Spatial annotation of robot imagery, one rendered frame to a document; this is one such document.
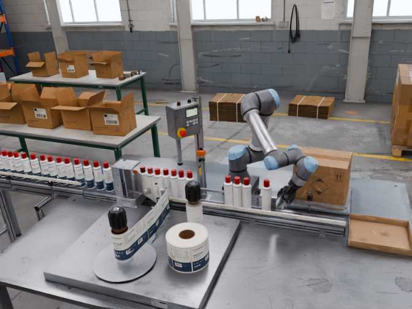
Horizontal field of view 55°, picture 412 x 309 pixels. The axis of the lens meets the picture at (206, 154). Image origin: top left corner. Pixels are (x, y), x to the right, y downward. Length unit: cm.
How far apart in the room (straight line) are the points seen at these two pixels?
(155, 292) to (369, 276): 97
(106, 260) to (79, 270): 13
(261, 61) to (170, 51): 191
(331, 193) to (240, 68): 561
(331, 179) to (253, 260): 67
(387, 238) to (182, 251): 108
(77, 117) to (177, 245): 259
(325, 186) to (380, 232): 37
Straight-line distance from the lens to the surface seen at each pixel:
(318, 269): 201
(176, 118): 220
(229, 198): 228
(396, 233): 234
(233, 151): 247
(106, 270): 198
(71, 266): 209
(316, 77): 744
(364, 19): 715
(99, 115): 390
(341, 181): 233
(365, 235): 227
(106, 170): 257
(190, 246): 181
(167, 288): 184
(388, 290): 198
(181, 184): 234
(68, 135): 411
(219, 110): 630
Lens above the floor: 212
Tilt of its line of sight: 24 degrees down
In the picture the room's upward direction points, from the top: 4 degrees counter-clockwise
